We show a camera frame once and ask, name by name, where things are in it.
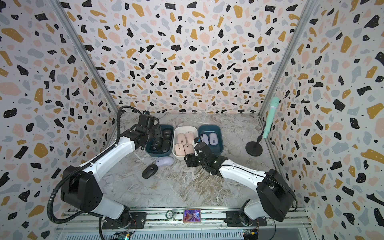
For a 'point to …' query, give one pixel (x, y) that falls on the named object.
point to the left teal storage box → (151, 153)
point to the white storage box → (182, 129)
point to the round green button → (169, 214)
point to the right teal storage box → (218, 148)
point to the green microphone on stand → (254, 148)
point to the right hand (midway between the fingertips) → (191, 157)
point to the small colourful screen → (192, 215)
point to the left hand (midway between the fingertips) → (159, 128)
